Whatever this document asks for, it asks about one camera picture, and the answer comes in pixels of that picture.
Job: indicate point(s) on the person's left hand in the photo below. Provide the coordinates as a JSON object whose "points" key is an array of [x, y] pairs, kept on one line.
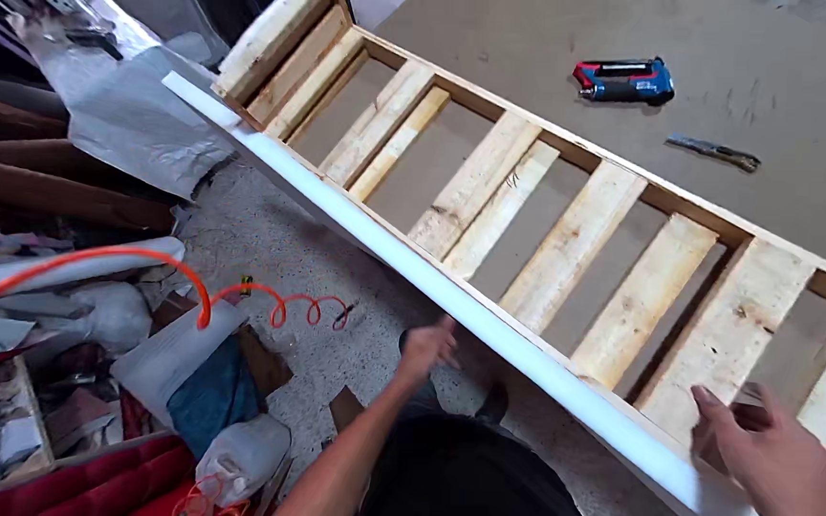
{"points": [[424, 350]]}

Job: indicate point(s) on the person's right thumb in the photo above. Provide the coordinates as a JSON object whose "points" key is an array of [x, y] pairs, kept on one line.
{"points": [[715, 411]]}

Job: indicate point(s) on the brown cardboard piece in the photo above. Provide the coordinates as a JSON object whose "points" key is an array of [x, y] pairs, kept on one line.
{"points": [[262, 369]]}

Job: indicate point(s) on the person's left fingers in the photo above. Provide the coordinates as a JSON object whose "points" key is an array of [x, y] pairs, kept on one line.
{"points": [[447, 348]]}

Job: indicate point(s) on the small brown board piece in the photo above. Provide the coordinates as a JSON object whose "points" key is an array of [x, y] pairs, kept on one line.
{"points": [[344, 410]]}

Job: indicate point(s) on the pile of mixed scraps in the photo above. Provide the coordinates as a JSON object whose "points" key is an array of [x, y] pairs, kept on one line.
{"points": [[79, 423]]}

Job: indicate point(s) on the dark blue cloth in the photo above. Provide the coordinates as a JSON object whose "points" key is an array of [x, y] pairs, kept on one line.
{"points": [[216, 401]]}

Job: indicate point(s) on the long white foam roll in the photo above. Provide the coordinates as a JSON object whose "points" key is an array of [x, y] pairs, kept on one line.
{"points": [[76, 264]]}

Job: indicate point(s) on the long white foam strip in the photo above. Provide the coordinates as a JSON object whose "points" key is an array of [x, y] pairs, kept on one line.
{"points": [[398, 244]]}

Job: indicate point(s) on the person's legs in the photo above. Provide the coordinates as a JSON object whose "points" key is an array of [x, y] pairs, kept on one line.
{"points": [[424, 398]]}

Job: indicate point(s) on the blue red staple gun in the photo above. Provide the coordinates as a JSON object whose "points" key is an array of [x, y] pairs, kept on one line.
{"points": [[624, 84]]}

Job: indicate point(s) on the small yellow item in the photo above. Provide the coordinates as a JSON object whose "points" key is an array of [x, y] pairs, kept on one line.
{"points": [[246, 284]]}

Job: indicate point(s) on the red tufted upholstery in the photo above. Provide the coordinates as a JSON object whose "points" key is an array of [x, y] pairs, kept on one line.
{"points": [[112, 476]]}

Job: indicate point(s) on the person's right hand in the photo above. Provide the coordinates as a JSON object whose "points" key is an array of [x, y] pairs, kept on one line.
{"points": [[779, 451]]}

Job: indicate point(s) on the white plastic bag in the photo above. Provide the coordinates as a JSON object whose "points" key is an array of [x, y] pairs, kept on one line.
{"points": [[244, 455]]}

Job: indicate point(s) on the person's right fingers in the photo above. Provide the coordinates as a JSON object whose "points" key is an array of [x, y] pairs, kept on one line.
{"points": [[768, 408]]}

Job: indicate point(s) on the person's body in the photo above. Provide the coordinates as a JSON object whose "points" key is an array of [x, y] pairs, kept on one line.
{"points": [[467, 469]]}

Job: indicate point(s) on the pile of brown rolls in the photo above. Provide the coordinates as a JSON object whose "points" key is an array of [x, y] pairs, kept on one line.
{"points": [[47, 183]]}

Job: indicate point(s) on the wooden slatted frame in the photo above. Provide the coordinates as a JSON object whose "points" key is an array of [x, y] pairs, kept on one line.
{"points": [[735, 322]]}

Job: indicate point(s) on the translucent plastic sheet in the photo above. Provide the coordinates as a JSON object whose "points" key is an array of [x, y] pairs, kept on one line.
{"points": [[140, 115]]}

